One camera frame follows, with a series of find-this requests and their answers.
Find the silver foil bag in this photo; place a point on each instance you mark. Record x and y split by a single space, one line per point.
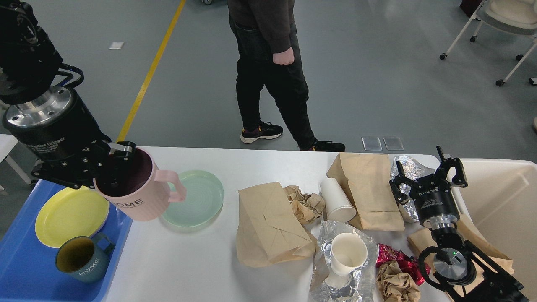
359 285

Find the teal home mug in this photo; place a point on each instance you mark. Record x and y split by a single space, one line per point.
85 258

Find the upright white paper cup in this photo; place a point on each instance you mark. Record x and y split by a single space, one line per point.
348 253

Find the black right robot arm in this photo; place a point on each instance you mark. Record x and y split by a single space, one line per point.
401 185

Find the lying white paper cup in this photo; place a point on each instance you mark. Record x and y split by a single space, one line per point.
338 206

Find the blue plastic tray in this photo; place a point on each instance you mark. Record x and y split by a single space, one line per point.
27 269

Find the yellow plate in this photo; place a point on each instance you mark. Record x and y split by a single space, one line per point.
70 213

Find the pink home mug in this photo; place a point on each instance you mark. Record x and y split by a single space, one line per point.
146 192

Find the flat brown paper bag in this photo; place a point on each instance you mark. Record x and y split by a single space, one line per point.
364 178

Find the beige plastic bin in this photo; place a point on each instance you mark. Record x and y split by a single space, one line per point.
501 202

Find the red foil wrapper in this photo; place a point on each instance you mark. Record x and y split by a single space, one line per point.
407 264

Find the mint green plate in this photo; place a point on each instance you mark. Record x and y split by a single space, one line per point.
203 201

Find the brown paper bag under arm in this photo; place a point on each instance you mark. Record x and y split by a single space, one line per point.
482 243

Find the white rolling chair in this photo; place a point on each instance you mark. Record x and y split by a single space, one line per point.
518 17

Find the crumpled brown paper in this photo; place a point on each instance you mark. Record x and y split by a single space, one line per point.
306 207

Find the white side table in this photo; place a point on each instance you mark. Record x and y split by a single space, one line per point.
7 143

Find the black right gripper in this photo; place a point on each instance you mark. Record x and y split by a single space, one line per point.
433 203

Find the person in dark clothes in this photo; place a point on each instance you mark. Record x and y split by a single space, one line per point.
270 58

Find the crumpled brown paper ball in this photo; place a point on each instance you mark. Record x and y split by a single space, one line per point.
396 286

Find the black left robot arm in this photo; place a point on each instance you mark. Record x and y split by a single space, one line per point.
30 64

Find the crumpled silver foil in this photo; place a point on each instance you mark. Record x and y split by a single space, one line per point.
414 170

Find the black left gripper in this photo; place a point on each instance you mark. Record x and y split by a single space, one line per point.
73 151

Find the large brown paper bag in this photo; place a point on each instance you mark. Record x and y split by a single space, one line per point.
268 232

